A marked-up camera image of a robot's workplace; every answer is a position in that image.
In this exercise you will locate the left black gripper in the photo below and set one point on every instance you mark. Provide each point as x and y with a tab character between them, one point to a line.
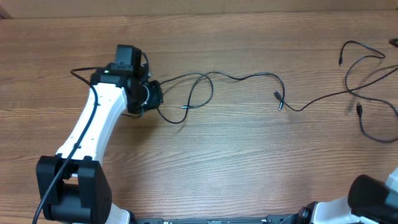
157	98

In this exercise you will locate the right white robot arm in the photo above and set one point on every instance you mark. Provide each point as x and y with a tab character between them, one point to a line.
368	201

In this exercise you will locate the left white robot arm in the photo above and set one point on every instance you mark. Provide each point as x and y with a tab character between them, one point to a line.
72	184

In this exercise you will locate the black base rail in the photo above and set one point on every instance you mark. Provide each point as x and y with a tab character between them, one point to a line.
270	219

